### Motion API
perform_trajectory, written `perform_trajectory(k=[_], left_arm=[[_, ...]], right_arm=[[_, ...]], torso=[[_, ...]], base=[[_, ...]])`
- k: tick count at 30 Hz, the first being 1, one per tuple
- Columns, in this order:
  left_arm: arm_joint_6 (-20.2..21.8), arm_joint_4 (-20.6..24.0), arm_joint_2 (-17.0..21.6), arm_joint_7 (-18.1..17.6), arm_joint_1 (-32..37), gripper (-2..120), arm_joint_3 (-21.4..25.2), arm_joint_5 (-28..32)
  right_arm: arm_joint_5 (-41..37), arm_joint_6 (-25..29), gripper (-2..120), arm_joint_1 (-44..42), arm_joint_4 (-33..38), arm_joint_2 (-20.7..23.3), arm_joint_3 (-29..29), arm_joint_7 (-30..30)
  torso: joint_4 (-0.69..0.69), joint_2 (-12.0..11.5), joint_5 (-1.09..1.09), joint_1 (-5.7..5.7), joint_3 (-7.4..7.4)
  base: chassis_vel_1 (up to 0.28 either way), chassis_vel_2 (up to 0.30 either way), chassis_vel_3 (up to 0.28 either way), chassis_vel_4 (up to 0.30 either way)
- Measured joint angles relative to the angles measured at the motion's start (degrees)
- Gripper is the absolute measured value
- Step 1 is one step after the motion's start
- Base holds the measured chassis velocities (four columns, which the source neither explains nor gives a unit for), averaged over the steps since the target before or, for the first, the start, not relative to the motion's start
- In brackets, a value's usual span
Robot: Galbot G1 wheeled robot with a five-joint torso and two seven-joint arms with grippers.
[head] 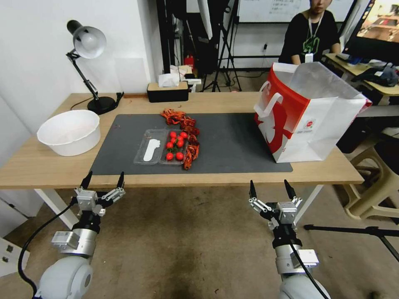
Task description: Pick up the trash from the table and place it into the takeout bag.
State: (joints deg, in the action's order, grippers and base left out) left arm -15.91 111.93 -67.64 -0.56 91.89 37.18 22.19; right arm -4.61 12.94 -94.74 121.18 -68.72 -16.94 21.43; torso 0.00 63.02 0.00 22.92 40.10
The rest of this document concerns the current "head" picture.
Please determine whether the whiteboard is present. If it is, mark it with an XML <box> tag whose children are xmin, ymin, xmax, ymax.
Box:
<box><xmin>238</xmin><ymin>0</ymin><xmax>358</xmax><ymax>23</ymax></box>

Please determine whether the black and white desk lamp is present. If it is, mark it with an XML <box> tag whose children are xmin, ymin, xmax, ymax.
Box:
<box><xmin>65</xmin><ymin>20</ymin><xmax>125</xmax><ymax>115</ymax></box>

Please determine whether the white drawer unit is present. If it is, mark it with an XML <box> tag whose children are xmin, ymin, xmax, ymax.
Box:
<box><xmin>0</xmin><ymin>236</ymin><xmax>31</xmax><ymax>278</ymax></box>

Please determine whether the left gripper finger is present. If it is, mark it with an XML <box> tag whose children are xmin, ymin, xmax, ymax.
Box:
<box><xmin>96</xmin><ymin>172</ymin><xmax>126</xmax><ymax>207</ymax></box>
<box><xmin>74</xmin><ymin>171</ymin><xmax>94</xmax><ymax>196</ymax></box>

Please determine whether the cardboard box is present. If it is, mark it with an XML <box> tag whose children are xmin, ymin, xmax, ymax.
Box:
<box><xmin>169</xmin><ymin>64</ymin><xmax>195</xmax><ymax>76</ymax></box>

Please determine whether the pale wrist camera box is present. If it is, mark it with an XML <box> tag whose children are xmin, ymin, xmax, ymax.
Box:
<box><xmin>76</xmin><ymin>190</ymin><xmax>98</xmax><ymax>213</ymax></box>
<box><xmin>276</xmin><ymin>201</ymin><xmax>297</xmax><ymax>223</ymax></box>

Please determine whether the clear disposable takeout box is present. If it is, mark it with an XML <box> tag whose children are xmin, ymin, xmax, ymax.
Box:
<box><xmin>133</xmin><ymin>128</ymin><xmax>192</xmax><ymax>167</ymax></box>

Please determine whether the black camera tripod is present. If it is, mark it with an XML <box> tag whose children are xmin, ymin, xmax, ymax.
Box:
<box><xmin>201</xmin><ymin>0</ymin><xmax>243</xmax><ymax>93</ymax></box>

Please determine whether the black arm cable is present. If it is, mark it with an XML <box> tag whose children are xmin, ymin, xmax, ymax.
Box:
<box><xmin>288</xmin><ymin>243</ymin><xmax>330</xmax><ymax>299</ymax></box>
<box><xmin>17</xmin><ymin>199</ymin><xmax>82</xmax><ymax>299</ymax></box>

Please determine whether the beige plastic stool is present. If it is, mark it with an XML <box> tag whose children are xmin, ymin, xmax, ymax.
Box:
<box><xmin>342</xmin><ymin>144</ymin><xmax>399</xmax><ymax>222</ymax></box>

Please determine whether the white tissue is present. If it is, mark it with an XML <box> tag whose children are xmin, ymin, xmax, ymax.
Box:
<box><xmin>158</xmin><ymin>73</ymin><xmax>180</xmax><ymax>88</ymax></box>

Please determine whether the dark bundle of cloth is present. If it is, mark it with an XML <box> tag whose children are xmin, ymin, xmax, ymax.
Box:
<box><xmin>357</xmin><ymin>63</ymin><xmax>399</xmax><ymax>88</ymax></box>

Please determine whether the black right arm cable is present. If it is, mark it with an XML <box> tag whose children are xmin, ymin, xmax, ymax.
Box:
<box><xmin>288</xmin><ymin>243</ymin><xmax>330</xmax><ymax>299</ymax></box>

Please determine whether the pale wooden background desk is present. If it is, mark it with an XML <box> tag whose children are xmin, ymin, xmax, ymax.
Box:
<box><xmin>324</xmin><ymin>53</ymin><xmax>399</xmax><ymax>107</ymax></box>

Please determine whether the black computer monitor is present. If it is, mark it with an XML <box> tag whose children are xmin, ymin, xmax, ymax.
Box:
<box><xmin>341</xmin><ymin>0</ymin><xmax>399</xmax><ymax>66</ymax></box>

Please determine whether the person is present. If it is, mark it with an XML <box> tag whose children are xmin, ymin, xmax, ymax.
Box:
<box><xmin>278</xmin><ymin>0</ymin><xmax>342</xmax><ymax>66</ymax></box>

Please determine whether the white table leg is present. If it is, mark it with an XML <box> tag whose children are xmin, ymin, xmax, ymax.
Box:
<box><xmin>34</xmin><ymin>188</ymin><xmax>80</xmax><ymax>232</ymax></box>
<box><xmin>294</xmin><ymin>184</ymin><xmax>325</xmax><ymax>225</ymax></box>

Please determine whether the white sticker on box lid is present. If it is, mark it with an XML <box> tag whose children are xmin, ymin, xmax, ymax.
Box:
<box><xmin>143</xmin><ymin>139</ymin><xmax>163</xmax><ymax>162</ymax></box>

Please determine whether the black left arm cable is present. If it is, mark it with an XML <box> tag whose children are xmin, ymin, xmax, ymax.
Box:
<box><xmin>17</xmin><ymin>199</ymin><xmax>82</xmax><ymax>299</ymax></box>

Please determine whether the white plastic bowl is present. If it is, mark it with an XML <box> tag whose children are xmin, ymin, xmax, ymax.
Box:
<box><xmin>37</xmin><ymin>109</ymin><xmax>101</xmax><ymax>157</ymax></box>

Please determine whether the black stand leg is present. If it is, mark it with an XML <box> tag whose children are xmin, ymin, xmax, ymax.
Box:
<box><xmin>303</xmin><ymin>224</ymin><xmax>399</xmax><ymax>263</ymax></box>

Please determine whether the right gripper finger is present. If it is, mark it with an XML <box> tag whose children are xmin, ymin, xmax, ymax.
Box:
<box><xmin>248</xmin><ymin>180</ymin><xmax>278</xmax><ymax>218</ymax></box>
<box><xmin>283</xmin><ymin>179</ymin><xmax>303</xmax><ymax>207</ymax></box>

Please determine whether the dark grey table mat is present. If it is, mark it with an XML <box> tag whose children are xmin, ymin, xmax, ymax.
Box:
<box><xmin>89</xmin><ymin>113</ymin><xmax>294</xmax><ymax>176</ymax></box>

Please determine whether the red and white delivery bag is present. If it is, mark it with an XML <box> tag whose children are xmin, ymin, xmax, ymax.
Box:
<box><xmin>253</xmin><ymin>61</ymin><xmax>373</xmax><ymax>164</ymax></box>

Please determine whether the black tissue box wooden lid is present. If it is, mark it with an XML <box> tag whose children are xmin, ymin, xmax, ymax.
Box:
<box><xmin>147</xmin><ymin>81</ymin><xmax>190</xmax><ymax>104</ymax></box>

